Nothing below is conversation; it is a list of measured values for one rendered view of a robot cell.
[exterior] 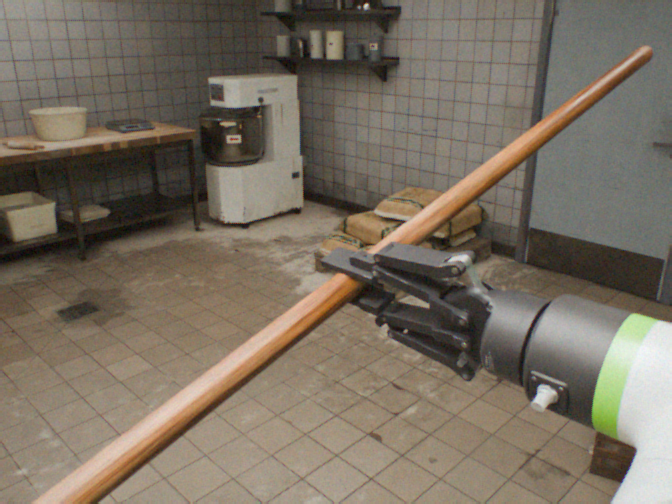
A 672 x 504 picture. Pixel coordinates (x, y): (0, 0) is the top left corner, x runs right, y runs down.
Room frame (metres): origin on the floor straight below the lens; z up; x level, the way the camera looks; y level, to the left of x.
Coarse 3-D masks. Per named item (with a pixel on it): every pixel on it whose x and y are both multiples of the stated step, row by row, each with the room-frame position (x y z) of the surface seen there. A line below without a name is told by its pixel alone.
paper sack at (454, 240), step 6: (468, 228) 4.44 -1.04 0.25; (456, 234) 4.30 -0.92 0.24; (462, 234) 4.35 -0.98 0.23; (468, 234) 4.40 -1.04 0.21; (474, 234) 4.46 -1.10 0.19; (432, 240) 4.36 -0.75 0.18; (438, 240) 4.32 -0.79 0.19; (450, 240) 4.24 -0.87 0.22; (456, 240) 4.28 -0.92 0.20; (462, 240) 4.31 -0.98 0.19
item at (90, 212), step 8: (80, 208) 4.82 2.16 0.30; (88, 208) 4.82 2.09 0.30; (96, 208) 4.83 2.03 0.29; (104, 208) 4.83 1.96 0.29; (64, 216) 4.67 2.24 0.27; (72, 216) 4.61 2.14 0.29; (80, 216) 4.62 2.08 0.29; (88, 216) 4.67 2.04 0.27; (96, 216) 4.73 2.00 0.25; (104, 216) 4.79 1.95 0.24
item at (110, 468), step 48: (576, 96) 0.92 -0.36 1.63; (528, 144) 0.79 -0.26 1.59; (480, 192) 0.70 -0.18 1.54; (384, 240) 0.60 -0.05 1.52; (336, 288) 0.53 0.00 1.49; (288, 336) 0.48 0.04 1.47; (192, 384) 0.43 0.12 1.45; (240, 384) 0.44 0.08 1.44; (144, 432) 0.38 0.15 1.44; (96, 480) 0.35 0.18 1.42
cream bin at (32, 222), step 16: (32, 192) 4.70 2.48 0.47; (0, 208) 4.24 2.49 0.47; (16, 208) 4.48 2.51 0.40; (32, 208) 4.27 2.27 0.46; (48, 208) 4.35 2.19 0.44; (0, 224) 4.32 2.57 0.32; (16, 224) 4.18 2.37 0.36; (32, 224) 4.26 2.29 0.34; (48, 224) 4.35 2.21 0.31; (16, 240) 4.17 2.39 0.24
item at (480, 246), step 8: (472, 240) 4.44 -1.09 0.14; (480, 240) 4.44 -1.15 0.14; (488, 240) 4.44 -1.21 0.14; (440, 248) 4.28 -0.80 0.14; (448, 248) 4.26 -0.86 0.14; (456, 248) 4.26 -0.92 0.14; (464, 248) 4.26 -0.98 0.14; (472, 248) 4.26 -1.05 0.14; (480, 248) 4.36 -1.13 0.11; (488, 248) 4.42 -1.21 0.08; (320, 256) 4.12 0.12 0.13; (480, 256) 4.35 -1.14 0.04; (488, 256) 4.43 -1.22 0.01; (320, 264) 4.13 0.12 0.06; (320, 272) 4.12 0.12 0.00; (384, 288) 3.68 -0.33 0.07; (392, 288) 3.63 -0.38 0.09; (400, 296) 3.66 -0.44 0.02
